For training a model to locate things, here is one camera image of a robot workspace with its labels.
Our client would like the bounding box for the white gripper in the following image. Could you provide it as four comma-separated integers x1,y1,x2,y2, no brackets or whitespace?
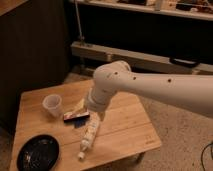
72,87,112,121

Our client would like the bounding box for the upper shelf board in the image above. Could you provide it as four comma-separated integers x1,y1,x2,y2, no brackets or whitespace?
68,0,213,21

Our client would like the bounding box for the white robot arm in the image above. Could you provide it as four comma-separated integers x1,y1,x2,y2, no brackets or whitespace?
80,61,213,120

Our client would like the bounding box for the black round plate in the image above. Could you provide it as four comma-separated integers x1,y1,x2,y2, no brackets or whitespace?
16,134,59,171

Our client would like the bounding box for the small dark box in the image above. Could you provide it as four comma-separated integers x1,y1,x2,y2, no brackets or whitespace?
63,110,90,123

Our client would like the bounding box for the metal vertical pole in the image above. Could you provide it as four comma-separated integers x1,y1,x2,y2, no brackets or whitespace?
74,0,85,45

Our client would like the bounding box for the wooden low table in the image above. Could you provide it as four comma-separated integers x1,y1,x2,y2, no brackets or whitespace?
10,80,161,171

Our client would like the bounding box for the white plastic bottle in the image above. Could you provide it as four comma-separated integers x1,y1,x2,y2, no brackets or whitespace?
78,113,100,160

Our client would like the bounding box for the translucent plastic cup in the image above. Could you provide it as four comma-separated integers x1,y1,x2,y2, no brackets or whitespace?
42,94,62,117

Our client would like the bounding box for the black handle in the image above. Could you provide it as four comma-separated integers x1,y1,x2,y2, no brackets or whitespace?
169,58,200,68

